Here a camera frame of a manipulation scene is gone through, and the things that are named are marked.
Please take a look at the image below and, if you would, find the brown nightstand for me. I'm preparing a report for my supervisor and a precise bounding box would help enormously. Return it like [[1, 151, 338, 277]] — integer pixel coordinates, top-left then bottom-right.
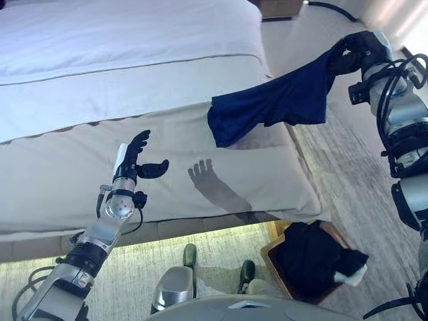
[[257, 0, 304, 23]]

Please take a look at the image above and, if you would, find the robot right leg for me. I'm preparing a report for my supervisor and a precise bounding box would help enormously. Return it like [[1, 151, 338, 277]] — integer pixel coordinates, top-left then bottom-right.
[[237, 259, 285, 297]]

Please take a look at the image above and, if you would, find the robot torso grey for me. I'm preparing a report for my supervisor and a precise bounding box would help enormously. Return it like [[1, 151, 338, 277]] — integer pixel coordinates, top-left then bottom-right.
[[143, 293, 348, 321]]

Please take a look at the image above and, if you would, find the brown wicker basket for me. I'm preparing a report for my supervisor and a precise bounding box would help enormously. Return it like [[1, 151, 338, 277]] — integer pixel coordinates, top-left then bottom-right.
[[259, 219, 360, 306]]

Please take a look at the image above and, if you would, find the robot left leg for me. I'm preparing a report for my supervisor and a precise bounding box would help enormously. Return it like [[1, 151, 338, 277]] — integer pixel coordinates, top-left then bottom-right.
[[150, 243, 198, 315]]

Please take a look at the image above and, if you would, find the robot leg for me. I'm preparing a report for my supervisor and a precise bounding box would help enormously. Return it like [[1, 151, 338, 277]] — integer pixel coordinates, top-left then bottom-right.
[[150, 243, 198, 315], [237, 259, 285, 297]]

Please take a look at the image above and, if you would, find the black window floor track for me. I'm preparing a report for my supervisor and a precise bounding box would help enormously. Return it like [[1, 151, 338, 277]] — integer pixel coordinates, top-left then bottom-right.
[[309, 1, 428, 63]]

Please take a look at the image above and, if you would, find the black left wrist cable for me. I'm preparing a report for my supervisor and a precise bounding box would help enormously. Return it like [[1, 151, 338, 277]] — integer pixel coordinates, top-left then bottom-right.
[[96, 187, 145, 235]]

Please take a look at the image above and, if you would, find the navy blue garment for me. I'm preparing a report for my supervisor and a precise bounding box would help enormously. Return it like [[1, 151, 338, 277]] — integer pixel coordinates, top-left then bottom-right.
[[207, 46, 348, 148]]

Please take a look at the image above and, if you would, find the white duvet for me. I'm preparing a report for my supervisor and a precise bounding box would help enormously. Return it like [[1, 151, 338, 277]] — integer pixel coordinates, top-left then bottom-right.
[[0, 0, 272, 144]]

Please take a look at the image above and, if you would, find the white garment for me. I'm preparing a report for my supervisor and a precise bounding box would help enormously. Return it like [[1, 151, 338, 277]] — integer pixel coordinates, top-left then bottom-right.
[[334, 263, 368, 287]]

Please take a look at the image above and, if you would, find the black garment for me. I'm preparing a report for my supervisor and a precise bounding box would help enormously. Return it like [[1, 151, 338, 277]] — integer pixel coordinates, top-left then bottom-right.
[[276, 221, 369, 295]]

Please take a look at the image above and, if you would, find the beige bed blanket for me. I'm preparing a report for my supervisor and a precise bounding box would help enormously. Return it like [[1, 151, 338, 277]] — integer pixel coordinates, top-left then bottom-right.
[[0, 100, 332, 235]]

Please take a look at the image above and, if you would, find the robot left hand black white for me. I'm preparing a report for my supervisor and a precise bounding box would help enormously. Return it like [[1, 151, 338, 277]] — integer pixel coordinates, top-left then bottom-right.
[[112, 130, 170, 183]]

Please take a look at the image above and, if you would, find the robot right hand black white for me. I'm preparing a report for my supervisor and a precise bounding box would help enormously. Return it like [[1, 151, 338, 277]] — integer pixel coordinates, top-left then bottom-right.
[[326, 30, 394, 76]]

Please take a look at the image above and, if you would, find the large grey striped rug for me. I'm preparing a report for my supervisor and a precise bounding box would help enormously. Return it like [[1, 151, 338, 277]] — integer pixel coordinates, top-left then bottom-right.
[[0, 106, 428, 321]]

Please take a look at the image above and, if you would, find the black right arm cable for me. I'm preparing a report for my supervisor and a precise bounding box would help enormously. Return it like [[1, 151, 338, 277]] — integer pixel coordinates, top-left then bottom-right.
[[374, 53, 428, 161]]

